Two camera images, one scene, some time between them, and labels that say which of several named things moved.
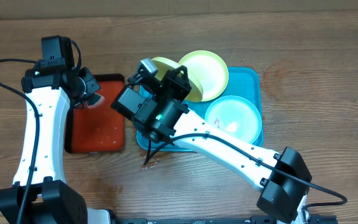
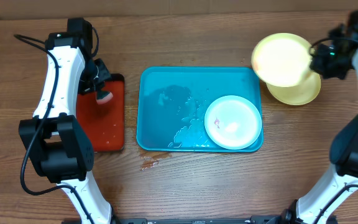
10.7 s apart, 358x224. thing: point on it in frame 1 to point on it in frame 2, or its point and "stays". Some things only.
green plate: (165, 65) to (301, 94)
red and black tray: (100, 130) stays
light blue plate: (236, 114) stays
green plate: (211, 70) to (282, 59)
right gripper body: (173, 82) to (332, 64)
